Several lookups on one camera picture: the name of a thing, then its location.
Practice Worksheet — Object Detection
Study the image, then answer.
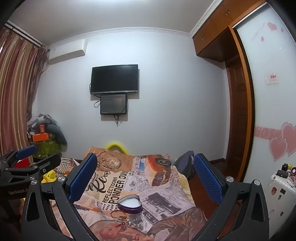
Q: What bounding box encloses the striped bedsheet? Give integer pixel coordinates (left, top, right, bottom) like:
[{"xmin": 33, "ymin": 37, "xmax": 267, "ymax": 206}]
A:
[{"xmin": 53, "ymin": 157, "xmax": 80, "ymax": 177}]

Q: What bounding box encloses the black wall television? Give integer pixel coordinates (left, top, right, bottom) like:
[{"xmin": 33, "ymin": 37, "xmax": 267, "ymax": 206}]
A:
[{"xmin": 90, "ymin": 64, "xmax": 139, "ymax": 95}]

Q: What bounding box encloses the printed blanket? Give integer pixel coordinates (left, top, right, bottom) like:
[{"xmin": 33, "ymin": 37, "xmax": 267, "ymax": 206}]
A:
[{"xmin": 46, "ymin": 146, "xmax": 208, "ymax": 241}]

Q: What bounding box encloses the yellow cloth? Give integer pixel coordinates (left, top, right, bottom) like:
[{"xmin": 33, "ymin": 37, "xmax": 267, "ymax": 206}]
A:
[{"xmin": 42, "ymin": 170, "xmax": 57, "ymax": 184}]

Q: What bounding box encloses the braided gold-brown bracelet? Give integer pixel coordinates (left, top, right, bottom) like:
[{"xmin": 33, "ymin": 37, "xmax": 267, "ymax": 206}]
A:
[{"xmin": 110, "ymin": 210, "xmax": 128, "ymax": 219}]

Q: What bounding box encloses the yellow plastic frame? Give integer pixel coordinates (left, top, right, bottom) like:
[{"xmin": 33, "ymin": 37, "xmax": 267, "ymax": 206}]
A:
[{"xmin": 106, "ymin": 141, "xmax": 130, "ymax": 155}]

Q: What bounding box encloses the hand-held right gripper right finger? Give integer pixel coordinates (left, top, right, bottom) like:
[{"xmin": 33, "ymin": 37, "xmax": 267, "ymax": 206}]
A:
[{"xmin": 193, "ymin": 153, "xmax": 275, "ymax": 241}]

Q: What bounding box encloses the white card with red print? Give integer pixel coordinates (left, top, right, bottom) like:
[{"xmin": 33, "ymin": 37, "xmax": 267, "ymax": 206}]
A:
[{"xmin": 266, "ymin": 73, "xmax": 279, "ymax": 85}]

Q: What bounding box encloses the white heart-patterned wardrobe door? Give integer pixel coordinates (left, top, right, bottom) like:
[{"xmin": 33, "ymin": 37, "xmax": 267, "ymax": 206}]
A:
[{"xmin": 232, "ymin": 3, "xmax": 296, "ymax": 184}]

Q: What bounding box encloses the wooden overhead cabinet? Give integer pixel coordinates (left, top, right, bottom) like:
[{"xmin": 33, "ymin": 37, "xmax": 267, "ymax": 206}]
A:
[{"xmin": 192, "ymin": 0, "xmax": 267, "ymax": 63}]

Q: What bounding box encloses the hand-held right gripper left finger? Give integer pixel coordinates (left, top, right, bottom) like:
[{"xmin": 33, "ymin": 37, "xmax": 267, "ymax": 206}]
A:
[{"xmin": 21, "ymin": 153, "xmax": 100, "ymax": 241}]

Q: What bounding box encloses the orange box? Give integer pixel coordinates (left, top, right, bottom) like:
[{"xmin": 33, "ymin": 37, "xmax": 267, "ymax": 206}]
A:
[{"xmin": 32, "ymin": 133, "xmax": 50, "ymax": 142}]

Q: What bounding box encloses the small black wall monitor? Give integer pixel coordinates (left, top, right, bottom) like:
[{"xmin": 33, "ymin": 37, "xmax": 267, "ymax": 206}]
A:
[{"xmin": 100, "ymin": 94, "xmax": 128, "ymax": 115}]

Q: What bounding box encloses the dark backpack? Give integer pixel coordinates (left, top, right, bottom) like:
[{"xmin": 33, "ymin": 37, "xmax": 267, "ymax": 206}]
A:
[{"xmin": 174, "ymin": 150, "xmax": 196, "ymax": 180}]

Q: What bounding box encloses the green basket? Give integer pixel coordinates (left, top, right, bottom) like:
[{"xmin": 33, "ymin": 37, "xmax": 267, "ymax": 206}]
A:
[{"xmin": 34, "ymin": 137, "xmax": 61, "ymax": 158}]

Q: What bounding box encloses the pile of clothes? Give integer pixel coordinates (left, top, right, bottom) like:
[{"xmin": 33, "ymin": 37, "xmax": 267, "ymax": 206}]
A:
[{"xmin": 26, "ymin": 113, "xmax": 68, "ymax": 154}]

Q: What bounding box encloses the striped curtain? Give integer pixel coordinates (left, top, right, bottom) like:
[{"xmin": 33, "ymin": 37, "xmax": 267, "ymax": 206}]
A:
[{"xmin": 0, "ymin": 28, "xmax": 50, "ymax": 158}]

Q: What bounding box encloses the red string bracelet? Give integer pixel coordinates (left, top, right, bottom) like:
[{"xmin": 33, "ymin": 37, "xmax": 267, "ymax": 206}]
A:
[{"xmin": 114, "ymin": 221, "xmax": 130, "ymax": 230}]

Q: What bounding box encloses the heart-shaped tin box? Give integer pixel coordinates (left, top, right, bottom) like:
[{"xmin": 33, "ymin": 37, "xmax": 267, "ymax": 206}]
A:
[{"xmin": 117, "ymin": 195, "xmax": 143, "ymax": 213}]

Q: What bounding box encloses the white air conditioner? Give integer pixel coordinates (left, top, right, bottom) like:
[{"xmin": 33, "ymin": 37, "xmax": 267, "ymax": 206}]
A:
[{"xmin": 47, "ymin": 39, "xmax": 87, "ymax": 63}]

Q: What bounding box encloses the black monitor cable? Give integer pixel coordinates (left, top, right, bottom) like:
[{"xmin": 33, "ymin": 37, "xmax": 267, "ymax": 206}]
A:
[{"xmin": 115, "ymin": 107, "xmax": 129, "ymax": 127}]

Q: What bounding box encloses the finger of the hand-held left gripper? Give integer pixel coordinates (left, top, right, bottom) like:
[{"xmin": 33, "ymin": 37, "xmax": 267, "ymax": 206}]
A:
[
  {"xmin": 5, "ymin": 154, "xmax": 62, "ymax": 184},
  {"xmin": 0, "ymin": 145, "xmax": 38, "ymax": 173}
]

